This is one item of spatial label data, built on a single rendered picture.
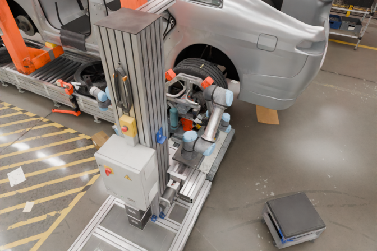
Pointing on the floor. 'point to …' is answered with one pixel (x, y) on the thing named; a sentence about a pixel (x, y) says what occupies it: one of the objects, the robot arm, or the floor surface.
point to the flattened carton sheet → (266, 115)
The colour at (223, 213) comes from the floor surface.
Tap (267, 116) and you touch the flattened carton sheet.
